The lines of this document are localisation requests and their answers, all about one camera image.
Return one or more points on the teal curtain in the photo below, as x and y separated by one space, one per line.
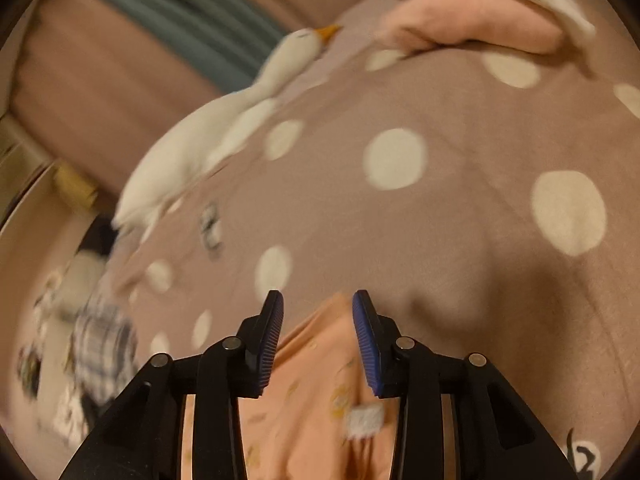
175 5

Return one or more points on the pink folded garment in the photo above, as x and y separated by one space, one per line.
475 20

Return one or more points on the white goose plush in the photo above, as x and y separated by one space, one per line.
190 160

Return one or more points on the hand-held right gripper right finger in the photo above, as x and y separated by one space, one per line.
365 341

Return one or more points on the mauve polka dot blanket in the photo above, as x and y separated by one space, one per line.
450 235

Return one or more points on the peach cartoon print shirt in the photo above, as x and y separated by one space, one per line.
310 410

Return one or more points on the pink curtain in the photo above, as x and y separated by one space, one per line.
90 85

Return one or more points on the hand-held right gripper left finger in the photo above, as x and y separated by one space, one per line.
270 341

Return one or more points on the tan striped hanging cloth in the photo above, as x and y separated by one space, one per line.
75 182

